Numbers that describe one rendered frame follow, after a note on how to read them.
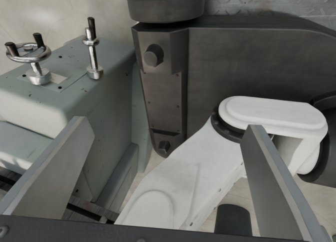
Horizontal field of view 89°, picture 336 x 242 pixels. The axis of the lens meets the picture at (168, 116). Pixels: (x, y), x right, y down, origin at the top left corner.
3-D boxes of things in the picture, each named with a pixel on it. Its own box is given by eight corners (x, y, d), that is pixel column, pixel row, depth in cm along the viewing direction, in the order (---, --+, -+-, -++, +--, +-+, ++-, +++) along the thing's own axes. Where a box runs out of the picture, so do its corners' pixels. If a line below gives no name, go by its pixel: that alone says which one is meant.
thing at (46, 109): (88, 31, 100) (-26, 81, 56) (139, 45, 96) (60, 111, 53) (102, 124, 155) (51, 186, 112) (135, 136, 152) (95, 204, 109)
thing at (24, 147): (-1, 118, 69) (-35, 140, 60) (76, 146, 65) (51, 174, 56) (42, 176, 103) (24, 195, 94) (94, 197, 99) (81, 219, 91)
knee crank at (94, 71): (84, 14, 57) (72, 18, 53) (101, 19, 56) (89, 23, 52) (94, 72, 72) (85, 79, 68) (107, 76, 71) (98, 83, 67)
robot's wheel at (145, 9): (209, -13, 49) (198, -4, 34) (208, 8, 52) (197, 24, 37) (144, -10, 54) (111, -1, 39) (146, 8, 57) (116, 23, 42)
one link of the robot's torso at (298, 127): (316, 97, 38) (342, 140, 29) (282, 152, 51) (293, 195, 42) (221, 87, 44) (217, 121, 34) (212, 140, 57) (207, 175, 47)
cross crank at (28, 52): (24, 27, 56) (-13, 39, 48) (56, 37, 55) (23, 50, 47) (41, 70, 67) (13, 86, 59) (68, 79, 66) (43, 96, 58)
